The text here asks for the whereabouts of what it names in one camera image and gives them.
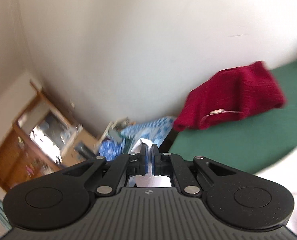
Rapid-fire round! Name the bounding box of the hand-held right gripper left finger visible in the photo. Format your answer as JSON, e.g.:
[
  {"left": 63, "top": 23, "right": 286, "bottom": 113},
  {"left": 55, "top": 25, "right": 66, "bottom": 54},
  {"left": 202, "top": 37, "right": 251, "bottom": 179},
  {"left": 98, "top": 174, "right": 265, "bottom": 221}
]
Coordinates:
[{"left": 63, "top": 144, "right": 149, "bottom": 197}]

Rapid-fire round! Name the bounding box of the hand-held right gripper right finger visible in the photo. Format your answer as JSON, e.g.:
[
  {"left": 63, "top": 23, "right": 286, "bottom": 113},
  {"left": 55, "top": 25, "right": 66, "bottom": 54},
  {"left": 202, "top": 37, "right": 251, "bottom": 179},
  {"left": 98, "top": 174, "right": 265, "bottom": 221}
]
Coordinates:
[{"left": 151, "top": 144, "right": 237, "bottom": 197}]

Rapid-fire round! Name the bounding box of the blue patterned cloth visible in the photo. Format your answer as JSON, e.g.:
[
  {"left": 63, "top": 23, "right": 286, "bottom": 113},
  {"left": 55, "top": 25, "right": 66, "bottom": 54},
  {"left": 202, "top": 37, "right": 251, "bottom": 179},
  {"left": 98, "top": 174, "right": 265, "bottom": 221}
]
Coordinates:
[{"left": 98, "top": 116, "right": 176, "bottom": 162}]

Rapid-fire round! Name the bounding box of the green metal object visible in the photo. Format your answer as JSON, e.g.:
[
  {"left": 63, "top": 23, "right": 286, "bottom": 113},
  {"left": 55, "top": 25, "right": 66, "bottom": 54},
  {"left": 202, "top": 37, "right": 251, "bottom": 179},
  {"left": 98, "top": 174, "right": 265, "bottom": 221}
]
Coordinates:
[{"left": 102, "top": 117, "right": 135, "bottom": 145}]

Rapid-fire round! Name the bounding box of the red knitted sweater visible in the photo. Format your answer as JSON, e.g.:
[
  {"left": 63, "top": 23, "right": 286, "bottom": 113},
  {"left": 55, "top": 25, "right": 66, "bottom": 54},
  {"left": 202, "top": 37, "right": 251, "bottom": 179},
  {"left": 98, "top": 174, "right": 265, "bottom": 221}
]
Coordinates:
[{"left": 173, "top": 60, "right": 287, "bottom": 131}]

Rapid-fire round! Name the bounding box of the wooden glass-door cabinet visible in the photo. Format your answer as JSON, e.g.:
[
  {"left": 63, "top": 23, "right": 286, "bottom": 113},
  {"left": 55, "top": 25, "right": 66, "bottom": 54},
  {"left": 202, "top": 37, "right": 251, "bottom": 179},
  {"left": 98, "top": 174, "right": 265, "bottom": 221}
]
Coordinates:
[{"left": 0, "top": 80, "right": 99, "bottom": 193}]

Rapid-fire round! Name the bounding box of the dark bed frame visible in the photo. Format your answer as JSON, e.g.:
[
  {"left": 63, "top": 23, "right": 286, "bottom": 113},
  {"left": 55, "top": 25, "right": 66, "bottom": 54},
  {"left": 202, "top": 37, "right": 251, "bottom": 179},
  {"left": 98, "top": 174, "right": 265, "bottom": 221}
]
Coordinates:
[{"left": 160, "top": 127, "right": 179, "bottom": 153}]

